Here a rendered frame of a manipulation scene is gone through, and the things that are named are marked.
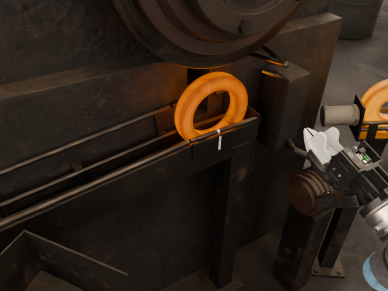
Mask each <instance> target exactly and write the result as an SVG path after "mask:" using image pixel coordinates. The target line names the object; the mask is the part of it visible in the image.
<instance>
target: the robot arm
mask: <svg viewBox="0 0 388 291"><path fill-rule="evenodd" d="M303 132H304V142H305V147H306V150H307V155H308V158H309V161H310V164H311V166H312V168H313V170H314V171H315V173H316V174H317V175H318V176H319V177H320V178H321V179H322V180H323V182H327V184H329V185H330V186H331V187H332V189H333V190H336V191H325V192H322V193H320V195H319V196H317V197H315V200H316V203H317V205H318V208H354V207H360V206H362V205H365V207H364V208H363V209H361V210H360V211H359V213H360V215H361V216H362V217H363V218H365V217H366V219H365V222H366V223H367V225H368V226H369V227H370V228H371V229H372V230H373V232H374V233H375V234H376V235H377V236H378V237H379V239H380V240H381V242H382V243H383V244H384V245H385V247H383V248H382V249H380V250H379V251H377V252H374V253H372V254H371V255H370V257H369V258H368V259H366V261H365V262H364V264H363V275H364V277H365V279H366V281H367V282H368V283H369V285H370V286H372V287H373V288H374V289H376V290H378V291H388V174H387V173H386V172H385V171H384V170H383V169H382V167H381V166H380V164H381V163H382V162H383V159H382V158H381V157H380V156H379V155H378V154H377V153H376V152H375V151H374V150H373V149H372V148H371V147H370V145H369V144H368V143H367V142H366V141H365V140H364V141H363V142H362V143H361V144H360V145H359V146H358V147H356V146H354V147H352V148H350V147H347V148H344V149H343V147H342V146H341V145H340V144H339V142H338V138H339V134H340V133H339V131H338V129H337V128H335V127H331V128H330V129H328V130H326V131H325V132H317V131H315V130H313V129H310V128H305V129H304V131H303ZM366 147H368V148H369V149H370V150H371V151H372V152H373V153H374V155H375V156H376V157H375V158H374V159H373V160H371V158H370V157H369V156H368V155H367V154H366V153H365V152H366V150H365V148H366ZM328 162H331V163H330V164H329V165H328V164H327V163H328Z"/></svg>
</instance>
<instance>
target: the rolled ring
mask: <svg viewBox="0 0 388 291"><path fill-rule="evenodd" d="M220 90H226V91H228V93H229V95H230V105H229V108H228V110H227V112H226V114H225V116H224V117H223V118H222V119H221V120H220V121H219V122H218V123H217V124H216V125H215V126H213V127H212V128H209V129H206V130H197V129H195V128H194V127H193V116H194V113H195V111H196V109H197V107H198V105H199V104H200V102H201V101H202V100H203V99H204V98H205V97H206V96H208V95H209V94H211V93H213V92H215V91H220ZM247 106H248V94H247V90H246V89H245V87H244V85H243V83H242V82H241V81H240V80H238V79H237V78H235V77H234V76H232V75H231V74H229V73H226V72H211V73H207V74H205V75H203V76H201V77H199V78H198V79H196V80H195V81H194V82H192V83H191V84H190V85H189V86H188V87H187V88H186V90H185V91H184V92H183V93H182V95H181V97H180V98H179V100H178V103H177V105H176V110H175V114H174V122H175V126H176V129H177V131H178V133H179V134H180V135H181V136H182V138H183V139H184V140H189V139H190V138H193V137H196V136H199V135H202V134H204V133H207V132H210V131H213V130H216V129H219V128H222V127H224V126H227V125H230V124H233V123H236V122H239V121H242V120H243V118H244V116H245V113H246V110H247Z"/></svg>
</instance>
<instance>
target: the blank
mask: <svg viewBox="0 0 388 291"><path fill-rule="evenodd" d="M361 100H362V102H363V103H364V105H365V107H366V110H365V115H364V119H363V121H377V120H388V114H382V113H380V112H379V111H380V108H381V107H382V105H383V104H384V103H385V102H387V101H388V79H386V80H383V81H381V82H378V83H377V84H375V85H373V86H372V87H371V88H370V89H369V90H368V91H367V92H366V93H365V94H364V95H363V97H362V99H361ZM378 126H388V125H378ZM377 132H378V133H388V130H385V131H377Z"/></svg>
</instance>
